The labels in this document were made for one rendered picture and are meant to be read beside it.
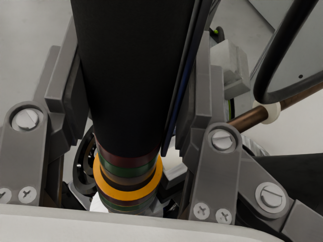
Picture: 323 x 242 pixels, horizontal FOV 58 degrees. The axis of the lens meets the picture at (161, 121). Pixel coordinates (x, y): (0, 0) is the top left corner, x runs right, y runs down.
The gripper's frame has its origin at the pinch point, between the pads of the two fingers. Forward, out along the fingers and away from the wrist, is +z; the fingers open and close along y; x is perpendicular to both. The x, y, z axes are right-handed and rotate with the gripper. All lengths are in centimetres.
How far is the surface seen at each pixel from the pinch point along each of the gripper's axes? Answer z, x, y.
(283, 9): 186, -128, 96
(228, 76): 32, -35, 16
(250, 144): 17.2, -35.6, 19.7
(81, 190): 4.1, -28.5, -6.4
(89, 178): 6.1, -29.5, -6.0
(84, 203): 5.4, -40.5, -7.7
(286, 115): 23.1, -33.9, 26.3
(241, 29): 186, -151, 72
